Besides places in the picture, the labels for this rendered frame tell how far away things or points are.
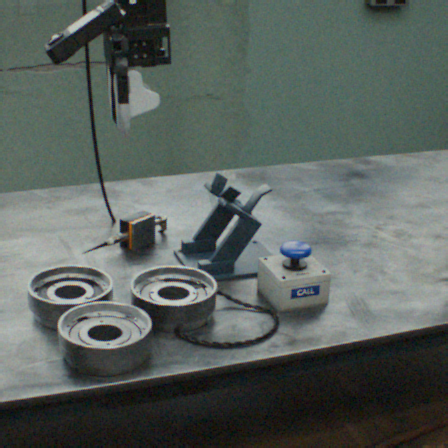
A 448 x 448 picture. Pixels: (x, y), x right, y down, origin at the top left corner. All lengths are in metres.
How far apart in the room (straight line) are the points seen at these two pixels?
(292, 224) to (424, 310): 0.31
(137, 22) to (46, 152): 1.53
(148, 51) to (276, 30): 1.65
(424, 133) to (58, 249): 2.13
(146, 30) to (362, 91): 1.90
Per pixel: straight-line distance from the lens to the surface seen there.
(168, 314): 1.05
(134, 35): 1.19
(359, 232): 1.37
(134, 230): 1.25
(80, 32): 1.19
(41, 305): 1.06
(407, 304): 1.17
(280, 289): 1.10
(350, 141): 3.06
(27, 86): 2.64
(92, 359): 0.97
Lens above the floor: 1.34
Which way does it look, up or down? 23 degrees down
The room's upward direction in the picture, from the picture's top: 2 degrees clockwise
